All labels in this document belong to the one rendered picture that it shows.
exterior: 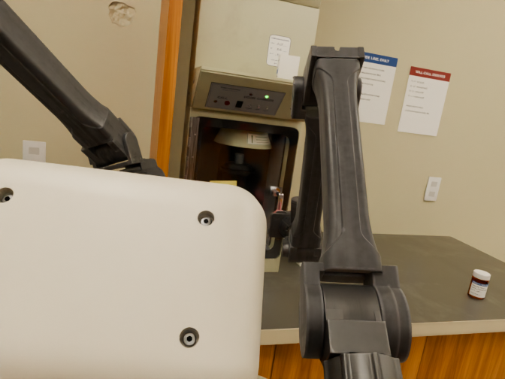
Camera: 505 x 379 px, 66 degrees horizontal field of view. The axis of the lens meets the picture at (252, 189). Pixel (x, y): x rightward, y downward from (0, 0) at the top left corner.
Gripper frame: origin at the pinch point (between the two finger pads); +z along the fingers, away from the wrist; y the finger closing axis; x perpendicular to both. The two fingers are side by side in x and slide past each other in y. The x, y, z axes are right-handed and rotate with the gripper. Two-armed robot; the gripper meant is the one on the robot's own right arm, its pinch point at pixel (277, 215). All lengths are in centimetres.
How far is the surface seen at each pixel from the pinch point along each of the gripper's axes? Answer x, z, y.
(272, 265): 18.1, 5.1, -3.0
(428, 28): -69, 49, -74
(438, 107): -38, 49, -87
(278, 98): -32.1, -2.2, 5.7
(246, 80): -35.0, -5.0, 15.2
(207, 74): -35.2, -5.2, 24.8
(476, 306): 20, -18, -61
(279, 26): -50, 6, 6
